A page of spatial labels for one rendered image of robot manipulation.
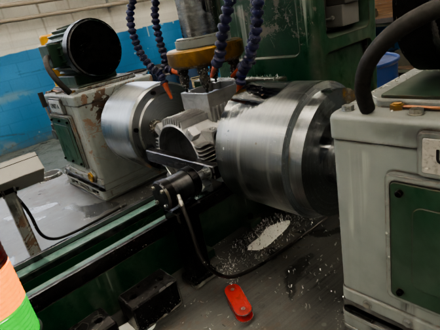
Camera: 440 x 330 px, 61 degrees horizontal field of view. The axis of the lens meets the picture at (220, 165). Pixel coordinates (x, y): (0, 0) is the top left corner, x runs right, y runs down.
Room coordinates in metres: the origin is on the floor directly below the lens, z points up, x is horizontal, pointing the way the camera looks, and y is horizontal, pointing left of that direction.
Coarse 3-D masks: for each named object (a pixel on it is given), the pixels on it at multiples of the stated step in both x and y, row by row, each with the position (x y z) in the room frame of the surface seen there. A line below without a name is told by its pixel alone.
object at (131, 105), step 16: (112, 96) 1.09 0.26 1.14; (128, 96) 1.01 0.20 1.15; (144, 96) 0.98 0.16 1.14; (160, 96) 1.00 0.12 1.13; (176, 96) 1.03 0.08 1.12; (112, 112) 1.03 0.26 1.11; (128, 112) 0.96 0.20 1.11; (144, 112) 0.96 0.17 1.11; (160, 112) 0.99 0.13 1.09; (176, 112) 1.02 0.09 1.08; (112, 128) 1.01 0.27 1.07; (128, 128) 0.94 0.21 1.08; (144, 128) 0.96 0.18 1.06; (112, 144) 1.03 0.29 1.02; (128, 144) 0.95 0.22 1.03; (144, 144) 0.95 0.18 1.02; (128, 160) 1.04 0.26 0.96; (144, 160) 0.95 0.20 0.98
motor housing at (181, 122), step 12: (168, 120) 0.83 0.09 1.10; (180, 120) 0.80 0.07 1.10; (192, 120) 0.81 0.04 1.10; (204, 120) 0.83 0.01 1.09; (168, 132) 0.88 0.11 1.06; (180, 132) 0.91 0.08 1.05; (168, 144) 0.89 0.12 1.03; (180, 144) 0.92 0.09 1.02; (192, 144) 0.77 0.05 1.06; (204, 144) 0.76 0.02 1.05; (192, 156) 0.92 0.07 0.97; (204, 156) 0.76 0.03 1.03; (168, 168) 0.87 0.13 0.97
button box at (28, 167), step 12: (24, 156) 0.84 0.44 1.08; (36, 156) 0.85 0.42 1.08; (0, 168) 0.81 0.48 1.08; (12, 168) 0.81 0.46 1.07; (24, 168) 0.82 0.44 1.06; (36, 168) 0.83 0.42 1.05; (0, 180) 0.79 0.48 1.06; (12, 180) 0.80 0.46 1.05; (24, 180) 0.82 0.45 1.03; (36, 180) 0.86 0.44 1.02; (0, 192) 0.80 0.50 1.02
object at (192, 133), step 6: (156, 126) 0.87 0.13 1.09; (162, 126) 0.87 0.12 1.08; (192, 126) 0.78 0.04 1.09; (156, 132) 0.87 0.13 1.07; (186, 132) 0.78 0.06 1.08; (192, 132) 0.77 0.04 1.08; (198, 132) 0.77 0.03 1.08; (192, 138) 0.76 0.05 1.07; (168, 174) 0.87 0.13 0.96; (204, 180) 0.77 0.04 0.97; (204, 186) 0.76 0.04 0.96
